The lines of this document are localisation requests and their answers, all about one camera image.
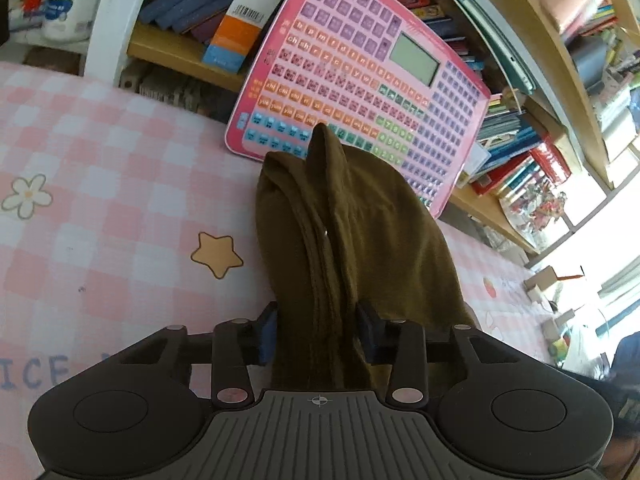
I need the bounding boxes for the orange and white box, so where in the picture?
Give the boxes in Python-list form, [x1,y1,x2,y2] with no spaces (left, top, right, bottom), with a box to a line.
[201,0,311,73]

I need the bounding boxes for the white frame post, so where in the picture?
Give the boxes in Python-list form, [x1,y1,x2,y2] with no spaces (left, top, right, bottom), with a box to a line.
[84,0,156,88]

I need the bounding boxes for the pink checkered table mat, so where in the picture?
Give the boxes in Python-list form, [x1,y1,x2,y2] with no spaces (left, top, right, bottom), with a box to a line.
[0,62,566,480]

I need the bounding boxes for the stack of blue books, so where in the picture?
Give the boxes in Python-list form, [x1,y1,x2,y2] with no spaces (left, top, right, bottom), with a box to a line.
[137,0,261,43]

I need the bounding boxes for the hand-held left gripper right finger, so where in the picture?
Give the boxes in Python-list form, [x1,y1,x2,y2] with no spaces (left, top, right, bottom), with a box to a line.
[355,302,526,406]

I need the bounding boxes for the olive brown pants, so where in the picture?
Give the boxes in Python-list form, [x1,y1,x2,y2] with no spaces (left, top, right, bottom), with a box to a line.
[255,122,478,393]

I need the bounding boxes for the row of colourful books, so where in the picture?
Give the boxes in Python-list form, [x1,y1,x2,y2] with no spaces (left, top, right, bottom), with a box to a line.
[460,95,573,241]

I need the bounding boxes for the pink learning tablet toy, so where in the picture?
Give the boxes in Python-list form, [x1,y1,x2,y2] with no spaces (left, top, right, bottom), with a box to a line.
[224,0,492,220]

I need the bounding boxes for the small wooden block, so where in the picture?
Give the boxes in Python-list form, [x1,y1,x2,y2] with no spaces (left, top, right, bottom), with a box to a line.
[525,266,561,306]

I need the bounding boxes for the white jar with green lid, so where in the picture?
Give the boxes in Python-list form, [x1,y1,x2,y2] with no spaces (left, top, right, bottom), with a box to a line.
[41,0,110,43]

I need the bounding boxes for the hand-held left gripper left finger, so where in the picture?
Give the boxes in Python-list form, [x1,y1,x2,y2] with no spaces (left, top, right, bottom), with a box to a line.
[107,302,279,407]

